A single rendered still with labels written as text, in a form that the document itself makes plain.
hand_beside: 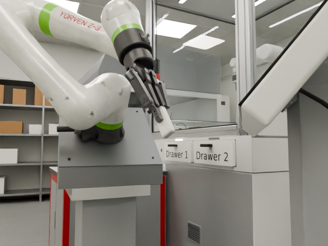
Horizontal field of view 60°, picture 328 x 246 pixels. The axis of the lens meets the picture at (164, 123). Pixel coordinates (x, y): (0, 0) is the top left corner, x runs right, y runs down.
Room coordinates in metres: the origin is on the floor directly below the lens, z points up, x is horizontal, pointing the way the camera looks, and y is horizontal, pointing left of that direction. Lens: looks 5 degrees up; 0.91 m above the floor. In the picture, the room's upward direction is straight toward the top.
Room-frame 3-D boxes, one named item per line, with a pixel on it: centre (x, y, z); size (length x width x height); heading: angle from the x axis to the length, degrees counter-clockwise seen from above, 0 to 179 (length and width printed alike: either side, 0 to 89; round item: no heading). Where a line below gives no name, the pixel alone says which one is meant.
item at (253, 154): (1.77, -0.52, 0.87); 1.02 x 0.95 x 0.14; 28
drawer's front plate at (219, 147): (1.31, -0.22, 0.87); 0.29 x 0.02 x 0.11; 28
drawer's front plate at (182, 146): (1.59, -0.08, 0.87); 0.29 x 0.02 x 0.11; 28
